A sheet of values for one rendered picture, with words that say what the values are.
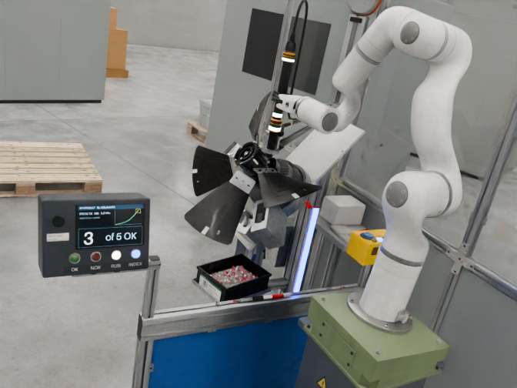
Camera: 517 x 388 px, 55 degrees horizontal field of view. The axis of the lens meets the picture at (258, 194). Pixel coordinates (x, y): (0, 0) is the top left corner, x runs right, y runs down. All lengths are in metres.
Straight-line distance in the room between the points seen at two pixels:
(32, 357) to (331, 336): 1.73
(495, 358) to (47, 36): 6.40
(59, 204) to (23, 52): 5.97
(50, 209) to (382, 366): 0.88
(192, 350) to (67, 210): 0.67
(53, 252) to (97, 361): 1.47
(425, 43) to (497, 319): 1.16
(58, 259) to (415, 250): 0.89
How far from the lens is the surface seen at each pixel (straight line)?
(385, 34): 1.45
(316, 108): 1.59
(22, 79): 7.23
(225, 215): 1.89
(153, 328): 1.55
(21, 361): 2.73
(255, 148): 1.91
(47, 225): 1.27
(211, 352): 1.73
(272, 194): 1.72
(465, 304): 2.16
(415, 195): 1.24
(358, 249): 1.81
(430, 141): 1.31
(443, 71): 1.37
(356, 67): 1.50
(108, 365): 2.68
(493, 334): 2.11
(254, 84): 4.53
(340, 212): 2.35
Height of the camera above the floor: 1.77
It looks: 21 degrees down
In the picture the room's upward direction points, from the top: 11 degrees clockwise
